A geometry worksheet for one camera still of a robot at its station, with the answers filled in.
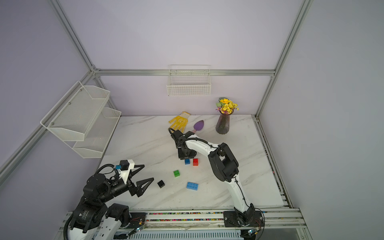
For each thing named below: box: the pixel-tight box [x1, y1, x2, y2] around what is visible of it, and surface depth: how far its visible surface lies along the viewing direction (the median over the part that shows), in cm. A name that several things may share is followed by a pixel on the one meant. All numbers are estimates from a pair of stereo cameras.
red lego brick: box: [193, 158, 199, 166], surface depth 93 cm
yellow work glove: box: [168, 111, 191, 134], surface depth 120 cm
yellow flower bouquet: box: [215, 97, 240, 115], surface depth 95 cm
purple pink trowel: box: [192, 120, 204, 133], surface depth 117 cm
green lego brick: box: [173, 169, 181, 178], surface depth 90 cm
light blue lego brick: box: [186, 182, 199, 191], surface depth 86 cm
